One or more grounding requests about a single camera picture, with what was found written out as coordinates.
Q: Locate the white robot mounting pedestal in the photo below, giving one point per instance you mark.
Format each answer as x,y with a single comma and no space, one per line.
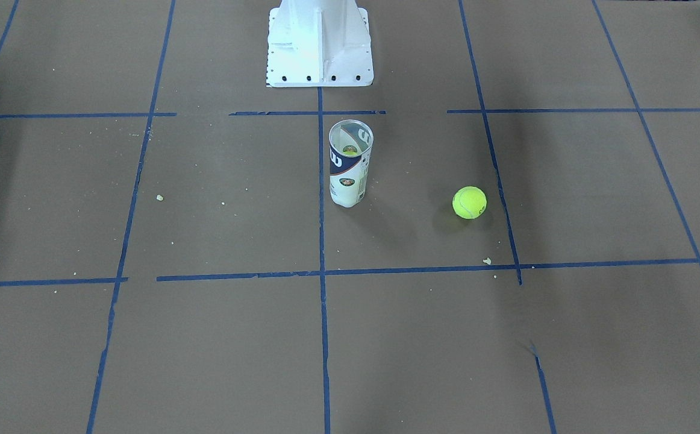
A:
319,44

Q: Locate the tennis ball inside can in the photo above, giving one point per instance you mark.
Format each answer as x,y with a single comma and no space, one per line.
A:
349,151

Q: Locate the yellow tennis ball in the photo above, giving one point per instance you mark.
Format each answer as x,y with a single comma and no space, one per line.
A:
469,202

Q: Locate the clear tennis ball can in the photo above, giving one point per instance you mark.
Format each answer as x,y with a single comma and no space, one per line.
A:
348,175

